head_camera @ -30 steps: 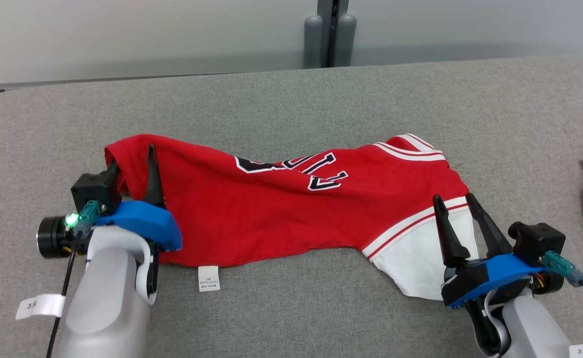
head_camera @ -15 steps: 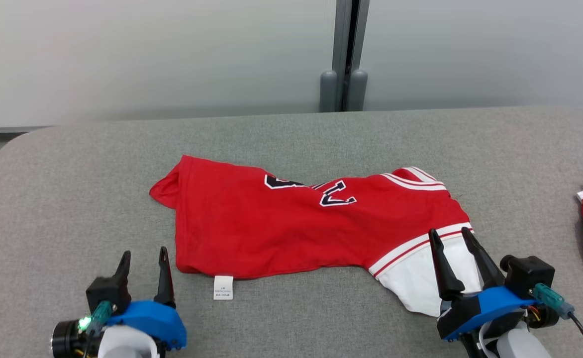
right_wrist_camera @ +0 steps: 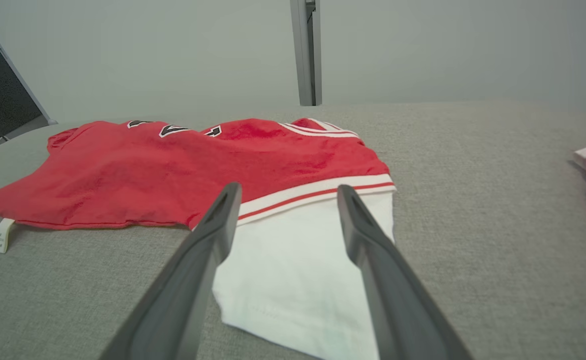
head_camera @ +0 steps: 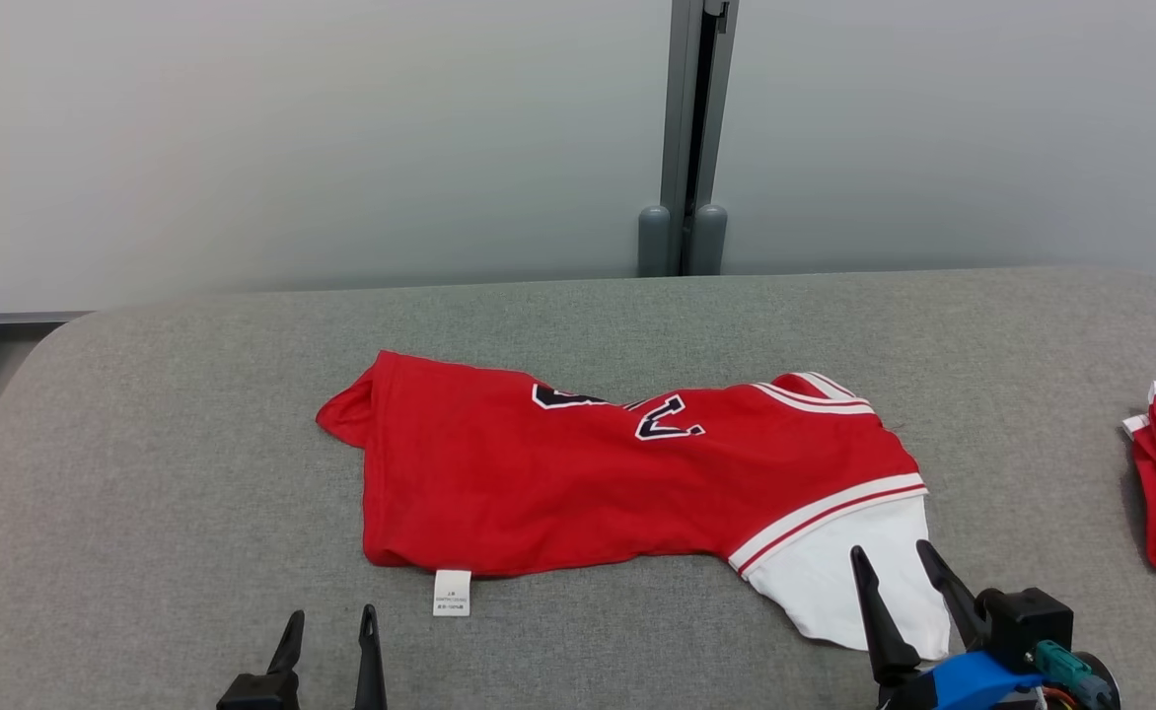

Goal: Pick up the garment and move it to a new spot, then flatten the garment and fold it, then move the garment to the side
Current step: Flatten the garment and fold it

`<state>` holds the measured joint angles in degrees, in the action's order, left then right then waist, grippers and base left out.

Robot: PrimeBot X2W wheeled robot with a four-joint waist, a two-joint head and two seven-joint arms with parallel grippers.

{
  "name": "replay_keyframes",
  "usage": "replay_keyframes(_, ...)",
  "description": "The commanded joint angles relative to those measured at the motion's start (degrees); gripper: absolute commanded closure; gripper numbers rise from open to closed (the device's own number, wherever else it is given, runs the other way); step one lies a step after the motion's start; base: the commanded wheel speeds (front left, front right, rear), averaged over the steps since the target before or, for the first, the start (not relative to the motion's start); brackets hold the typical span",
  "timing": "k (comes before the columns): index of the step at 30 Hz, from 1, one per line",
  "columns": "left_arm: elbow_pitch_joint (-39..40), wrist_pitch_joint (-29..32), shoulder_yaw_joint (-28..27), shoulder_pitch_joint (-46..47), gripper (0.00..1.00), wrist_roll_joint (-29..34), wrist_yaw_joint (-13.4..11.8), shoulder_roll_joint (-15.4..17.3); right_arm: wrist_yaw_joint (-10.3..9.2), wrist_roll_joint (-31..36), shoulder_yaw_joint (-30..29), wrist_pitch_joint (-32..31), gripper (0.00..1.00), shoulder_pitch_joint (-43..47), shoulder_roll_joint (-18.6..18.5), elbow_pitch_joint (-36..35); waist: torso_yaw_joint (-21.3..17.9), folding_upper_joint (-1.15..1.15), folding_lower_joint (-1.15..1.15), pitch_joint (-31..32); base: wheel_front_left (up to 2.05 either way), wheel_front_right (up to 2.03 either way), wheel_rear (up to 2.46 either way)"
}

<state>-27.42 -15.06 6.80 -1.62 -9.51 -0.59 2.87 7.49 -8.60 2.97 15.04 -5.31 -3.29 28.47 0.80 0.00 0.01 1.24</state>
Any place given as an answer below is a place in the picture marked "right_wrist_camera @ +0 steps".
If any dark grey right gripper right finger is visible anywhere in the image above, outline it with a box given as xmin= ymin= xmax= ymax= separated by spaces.
xmin=336 ymin=184 xmax=474 ymax=360

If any grey metal partition post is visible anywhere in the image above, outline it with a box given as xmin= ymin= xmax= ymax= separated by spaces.
xmin=289 ymin=0 xmax=323 ymax=107

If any red and white jersey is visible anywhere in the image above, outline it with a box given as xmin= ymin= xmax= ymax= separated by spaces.
xmin=0 ymin=117 xmax=398 ymax=360

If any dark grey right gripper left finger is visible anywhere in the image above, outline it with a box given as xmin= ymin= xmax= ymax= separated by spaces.
xmin=98 ymin=182 xmax=243 ymax=360

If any dark cabinet with cables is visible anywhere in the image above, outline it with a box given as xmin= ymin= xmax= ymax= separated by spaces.
xmin=0 ymin=5 xmax=58 ymax=126

